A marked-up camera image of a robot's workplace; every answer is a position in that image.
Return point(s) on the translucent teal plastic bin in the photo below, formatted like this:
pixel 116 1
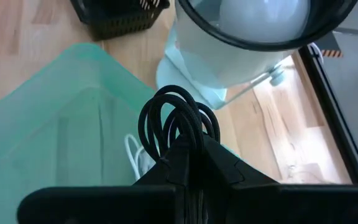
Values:
pixel 57 124

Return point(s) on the black aluminium table frame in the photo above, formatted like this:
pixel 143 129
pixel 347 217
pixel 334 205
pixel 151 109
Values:
pixel 331 109

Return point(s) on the black mesh plastic basket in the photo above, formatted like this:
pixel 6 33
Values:
pixel 120 25

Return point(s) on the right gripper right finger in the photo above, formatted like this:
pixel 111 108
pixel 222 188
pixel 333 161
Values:
pixel 275 205

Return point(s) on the black hazard-striped floor mat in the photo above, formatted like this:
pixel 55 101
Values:
pixel 329 43

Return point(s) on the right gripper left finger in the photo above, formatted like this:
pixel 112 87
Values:
pixel 104 205

